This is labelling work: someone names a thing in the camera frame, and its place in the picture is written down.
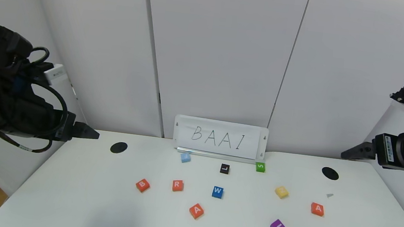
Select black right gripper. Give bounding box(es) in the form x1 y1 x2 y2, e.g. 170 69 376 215
339 116 404 173

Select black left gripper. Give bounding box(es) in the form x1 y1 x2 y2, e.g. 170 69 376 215
11 95 103 147

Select orange letter B block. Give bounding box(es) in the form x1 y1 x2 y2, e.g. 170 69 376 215
135 178 151 194

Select orange letter A block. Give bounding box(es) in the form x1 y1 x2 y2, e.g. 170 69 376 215
310 202 325 217
188 203 205 221

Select white paper reading BAAI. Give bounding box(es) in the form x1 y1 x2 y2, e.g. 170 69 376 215
176 122 261 160

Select black round table grommet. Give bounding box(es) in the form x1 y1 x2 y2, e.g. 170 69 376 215
321 167 340 181
110 141 129 155

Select yellow letter block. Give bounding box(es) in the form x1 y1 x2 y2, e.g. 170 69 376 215
274 185 290 200

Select white sign holder board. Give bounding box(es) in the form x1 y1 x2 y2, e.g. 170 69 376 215
171 115 269 164

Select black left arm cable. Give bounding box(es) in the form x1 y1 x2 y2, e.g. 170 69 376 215
0 42 76 157

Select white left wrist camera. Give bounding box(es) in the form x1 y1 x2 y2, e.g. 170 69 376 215
42 62 67 88

